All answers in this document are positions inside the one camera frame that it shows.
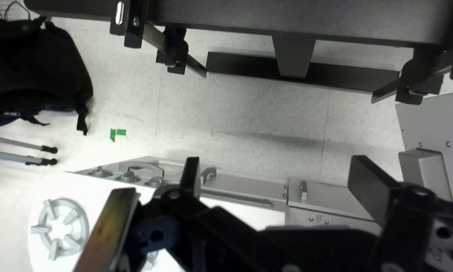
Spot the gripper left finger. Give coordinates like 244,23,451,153
72,186,141,272

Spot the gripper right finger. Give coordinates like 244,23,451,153
345,154,433,272

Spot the grey toy stove knob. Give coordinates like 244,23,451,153
143,174,165,188
87,167,114,180
116,170,140,185

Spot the grey tripod leg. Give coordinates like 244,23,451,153
0,132,60,156
0,147,60,168

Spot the black orange bar clamp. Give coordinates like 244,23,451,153
369,44,453,106
108,0,208,80

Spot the white toy kitchen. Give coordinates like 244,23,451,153
26,93,453,272

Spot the black bag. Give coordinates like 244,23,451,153
0,17,94,138

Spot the grey metal table frame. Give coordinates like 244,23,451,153
205,31,399,94

